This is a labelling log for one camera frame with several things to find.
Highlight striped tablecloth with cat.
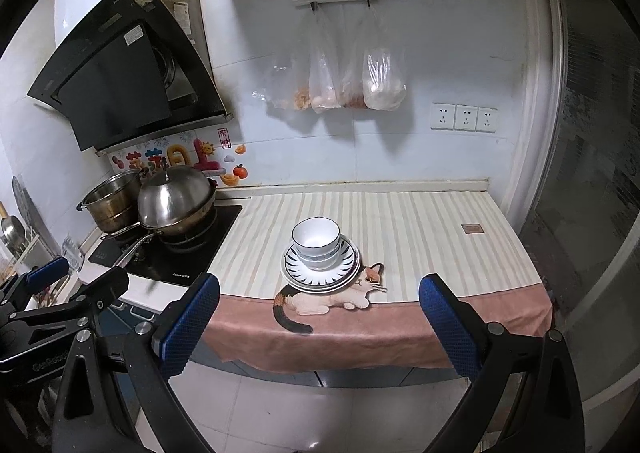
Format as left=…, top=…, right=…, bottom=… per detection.
left=202, top=190, right=554, bottom=375

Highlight wide white bowl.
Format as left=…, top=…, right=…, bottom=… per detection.
left=295, top=233, right=354, bottom=270

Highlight dish rack with utensils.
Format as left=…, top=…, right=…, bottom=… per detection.
left=0, top=175, right=42, bottom=281

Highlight clear drinking glass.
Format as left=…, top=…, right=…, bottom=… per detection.
left=62, top=237, right=84, bottom=275

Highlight blue leaf pattern plate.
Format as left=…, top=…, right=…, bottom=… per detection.
left=284, top=237, right=360, bottom=285

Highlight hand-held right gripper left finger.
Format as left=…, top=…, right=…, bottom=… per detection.
left=52, top=272, right=221, bottom=453

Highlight clear plastic bag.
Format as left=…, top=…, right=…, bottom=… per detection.
left=362, top=8, right=408, bottom=112
left=251, top=13, right=314, bottom=112
left=340, top=8, right=372, bottom=110
left=308, top=8, right=347, bottom=114

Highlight steel wok with lid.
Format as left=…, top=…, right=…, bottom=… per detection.
left=100, top=165, right=219, bottom=268

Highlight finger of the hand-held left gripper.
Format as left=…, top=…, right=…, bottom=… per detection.
left=69, top=266, right=130, bottom=322
left=0, top=255, right=70, bottom=320

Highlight white bowl with coloured dots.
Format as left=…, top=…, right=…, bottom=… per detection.
left=291, top=216, right=341, bottom=259

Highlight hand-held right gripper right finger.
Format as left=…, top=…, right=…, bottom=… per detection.
left=418, top=274, right=584, bottom=453

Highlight black range hood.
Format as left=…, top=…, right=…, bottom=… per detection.
left=27, top=0, right=234, bottom=155

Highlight black gas stove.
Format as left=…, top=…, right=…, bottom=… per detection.
left=88, top=203, right=244, bottom=290

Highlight frosted glass door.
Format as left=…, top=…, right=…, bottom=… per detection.
left=517, top=0, right=640, bottom=416

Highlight white floral plate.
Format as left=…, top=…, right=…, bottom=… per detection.
left=280, top=245, right=362, bottom=294

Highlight colourful wall stickers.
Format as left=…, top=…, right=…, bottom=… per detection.
left=112, top=127, right=249, bottom=187

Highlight steel stock pot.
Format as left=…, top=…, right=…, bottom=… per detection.
left=76, top=170, right=144, bottom=234

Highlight white wall socket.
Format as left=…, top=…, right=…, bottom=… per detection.
left=476, top=106, right=500, bottom=134
left=453, top=104, right=479, bottom=132
left=430, top=102, right=456, bottom=131

